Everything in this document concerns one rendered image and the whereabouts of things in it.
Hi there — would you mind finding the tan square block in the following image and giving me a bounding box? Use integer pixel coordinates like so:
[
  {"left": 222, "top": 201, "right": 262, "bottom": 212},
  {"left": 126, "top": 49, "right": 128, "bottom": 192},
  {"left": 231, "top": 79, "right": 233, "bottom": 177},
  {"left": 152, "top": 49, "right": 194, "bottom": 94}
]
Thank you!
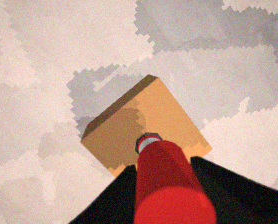
[{"left": 80, "top": 74, "right": 213, "bottom": 177}]

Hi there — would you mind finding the red cylinder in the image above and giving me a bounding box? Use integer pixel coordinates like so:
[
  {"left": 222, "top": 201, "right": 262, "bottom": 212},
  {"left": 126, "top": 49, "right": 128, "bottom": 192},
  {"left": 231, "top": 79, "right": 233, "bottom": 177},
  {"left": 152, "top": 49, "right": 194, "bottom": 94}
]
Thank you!
[{"left": 134, "top": 140, "right": 216, "bottom": 224}]

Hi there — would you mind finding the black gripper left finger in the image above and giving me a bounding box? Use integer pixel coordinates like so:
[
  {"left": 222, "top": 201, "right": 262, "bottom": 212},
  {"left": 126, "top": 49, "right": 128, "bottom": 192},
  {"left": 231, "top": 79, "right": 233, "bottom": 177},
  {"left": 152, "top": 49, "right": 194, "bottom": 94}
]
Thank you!
[{"left": 67, "top": 165, "right": 137, "bottom": 224}]

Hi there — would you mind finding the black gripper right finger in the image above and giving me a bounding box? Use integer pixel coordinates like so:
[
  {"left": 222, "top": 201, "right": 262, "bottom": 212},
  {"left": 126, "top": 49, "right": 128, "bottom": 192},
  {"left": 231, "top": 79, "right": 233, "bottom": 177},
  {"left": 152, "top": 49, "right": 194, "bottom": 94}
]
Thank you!
[{"left": 190, "top": 156, "right": 278, "bottom": 224}]

